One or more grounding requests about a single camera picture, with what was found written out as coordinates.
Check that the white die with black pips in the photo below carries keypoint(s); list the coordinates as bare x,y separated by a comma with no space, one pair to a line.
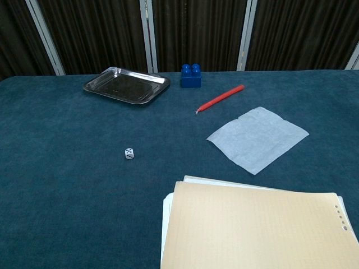
129,153

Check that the beige punched grid paper sheet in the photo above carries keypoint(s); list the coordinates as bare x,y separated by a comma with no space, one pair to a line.
252,229

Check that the white tissue paper sheet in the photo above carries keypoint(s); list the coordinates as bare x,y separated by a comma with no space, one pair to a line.
258,138

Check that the grey metal partition post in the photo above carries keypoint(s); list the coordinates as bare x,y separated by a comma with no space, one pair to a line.
353,60
46,36
148,35
246,35

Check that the shiny metal tray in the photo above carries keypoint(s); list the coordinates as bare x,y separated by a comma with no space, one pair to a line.
126,86

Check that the dark pleated curtain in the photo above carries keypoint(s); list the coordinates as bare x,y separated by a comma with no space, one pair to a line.
98,33

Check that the blue plastic building block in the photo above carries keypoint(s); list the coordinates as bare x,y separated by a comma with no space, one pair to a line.
191,78

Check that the red candle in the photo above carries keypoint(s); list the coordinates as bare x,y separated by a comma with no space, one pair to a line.
221,98

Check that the blue-green velvet tablecloth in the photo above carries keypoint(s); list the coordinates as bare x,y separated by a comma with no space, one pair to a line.
70,182

